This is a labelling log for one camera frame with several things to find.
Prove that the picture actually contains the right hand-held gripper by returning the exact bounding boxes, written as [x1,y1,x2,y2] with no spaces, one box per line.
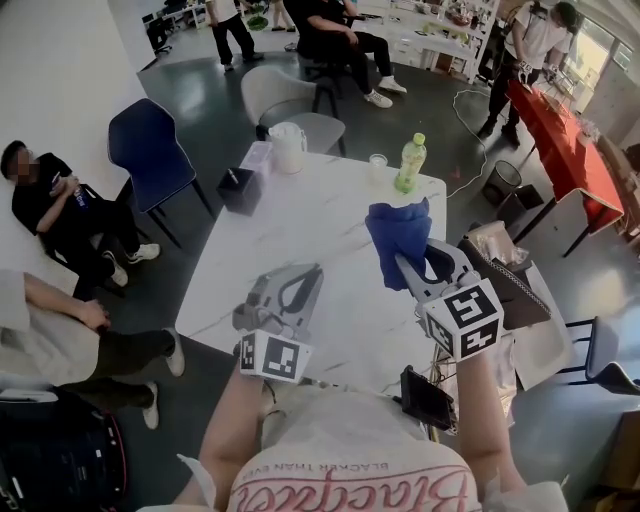
[394,239,504,362]

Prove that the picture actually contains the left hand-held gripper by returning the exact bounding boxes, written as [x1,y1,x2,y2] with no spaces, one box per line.
[232,263,324,385]

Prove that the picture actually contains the blue cloth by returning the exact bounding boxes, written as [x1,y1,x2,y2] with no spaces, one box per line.
[364,197,433,292]

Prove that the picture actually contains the person's right forearm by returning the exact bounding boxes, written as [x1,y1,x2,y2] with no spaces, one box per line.
[452,349,527,494]

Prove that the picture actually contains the person's left forearm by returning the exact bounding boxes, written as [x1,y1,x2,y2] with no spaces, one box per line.
[198,367,272,501]

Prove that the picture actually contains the clear plastic bag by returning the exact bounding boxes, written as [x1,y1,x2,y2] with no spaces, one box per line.
[467,220,532,269]

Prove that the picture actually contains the dark brown chair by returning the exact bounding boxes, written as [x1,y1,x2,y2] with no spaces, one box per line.
[457,237,552,332]

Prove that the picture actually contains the white marble table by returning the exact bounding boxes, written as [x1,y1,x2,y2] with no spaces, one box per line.
[175,152,448,396]

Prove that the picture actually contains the black floor box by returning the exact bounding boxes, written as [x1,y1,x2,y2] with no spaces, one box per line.
[497,183,546,227]

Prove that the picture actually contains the green drink bottle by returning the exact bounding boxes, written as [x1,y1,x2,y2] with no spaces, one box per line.
[393,132,429,195]

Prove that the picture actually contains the black mesh wastebasket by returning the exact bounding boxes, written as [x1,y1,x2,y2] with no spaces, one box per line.
[482,159,523,204]

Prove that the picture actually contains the black square box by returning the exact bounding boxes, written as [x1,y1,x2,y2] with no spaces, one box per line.
[215,167,264,218]

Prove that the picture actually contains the clear plastic cup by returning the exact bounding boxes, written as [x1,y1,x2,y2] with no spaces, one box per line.
[368,153,390,184]

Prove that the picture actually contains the person's white trousers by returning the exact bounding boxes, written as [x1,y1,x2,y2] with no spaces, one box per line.
[259,382,431,451]

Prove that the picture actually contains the black belt-worn device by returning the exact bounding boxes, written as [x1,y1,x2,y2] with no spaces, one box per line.
[399,364,459,434]

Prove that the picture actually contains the white panel with rim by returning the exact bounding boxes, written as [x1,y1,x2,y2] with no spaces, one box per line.
[514,259,577,392]

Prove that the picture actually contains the translucent lilac container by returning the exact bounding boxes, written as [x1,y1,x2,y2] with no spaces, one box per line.
[240,140,276,177]

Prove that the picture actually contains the white kettle jug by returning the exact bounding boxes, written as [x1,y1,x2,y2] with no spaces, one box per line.
[268,121,308,176]

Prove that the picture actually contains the red table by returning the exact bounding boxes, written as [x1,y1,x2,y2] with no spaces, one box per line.
[507,79,627,259]

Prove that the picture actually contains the dark grey chair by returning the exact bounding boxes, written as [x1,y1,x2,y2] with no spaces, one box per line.
[564,315,640,397]

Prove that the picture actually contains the white shirt with pink print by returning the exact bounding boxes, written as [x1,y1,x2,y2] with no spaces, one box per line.
[172,439,571,512]

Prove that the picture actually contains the navy blue chair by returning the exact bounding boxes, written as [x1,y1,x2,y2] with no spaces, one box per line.
[108,97,217,249]

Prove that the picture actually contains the beige upholstered chair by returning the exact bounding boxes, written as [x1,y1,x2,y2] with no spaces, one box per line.
[240,65,348,157]

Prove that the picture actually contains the black metal chair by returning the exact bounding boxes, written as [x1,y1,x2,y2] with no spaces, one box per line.
[39,184,151,297]

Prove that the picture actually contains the white shelf unit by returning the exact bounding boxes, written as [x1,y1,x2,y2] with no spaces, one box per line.
[357,0,502,84]

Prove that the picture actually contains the large cardboard box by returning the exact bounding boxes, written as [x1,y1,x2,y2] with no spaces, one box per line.
[594,409,640,512]

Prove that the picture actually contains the black case with red trim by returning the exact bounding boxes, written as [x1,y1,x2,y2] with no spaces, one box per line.
[0,389,129,512]

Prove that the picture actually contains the black office chair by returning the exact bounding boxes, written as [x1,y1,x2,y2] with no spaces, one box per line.
[147,14,174,57]

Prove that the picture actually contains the long white cable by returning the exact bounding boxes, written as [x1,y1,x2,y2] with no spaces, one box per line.
[444,88,507,199]

